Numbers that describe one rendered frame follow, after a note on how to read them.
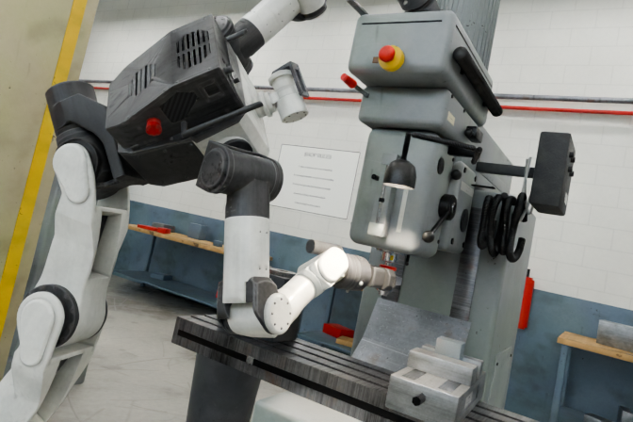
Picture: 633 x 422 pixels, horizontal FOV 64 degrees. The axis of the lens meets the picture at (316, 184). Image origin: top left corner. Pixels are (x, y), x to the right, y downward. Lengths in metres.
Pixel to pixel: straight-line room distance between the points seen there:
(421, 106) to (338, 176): 5.05
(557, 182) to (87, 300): 1.23
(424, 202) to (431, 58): 0.35
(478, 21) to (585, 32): 4.41
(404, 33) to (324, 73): 5.60
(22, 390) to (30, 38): 1.61
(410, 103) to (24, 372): 1.08
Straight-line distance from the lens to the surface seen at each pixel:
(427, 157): 1.31
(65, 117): 1.33
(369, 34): 1.33
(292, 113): 1.16
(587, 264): 5.51
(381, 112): 1.34
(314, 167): 6.53
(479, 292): 1.71
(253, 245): 0.99
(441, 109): 1.29
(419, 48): 1.26
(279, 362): 1.43
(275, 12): 1.41
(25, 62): 2.55
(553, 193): 1.52
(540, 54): 6.04
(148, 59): 1.20
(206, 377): 3.27
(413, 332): 1.73
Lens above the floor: 1.32
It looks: 5 degrees up
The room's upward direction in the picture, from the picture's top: 12 degrees clockwise
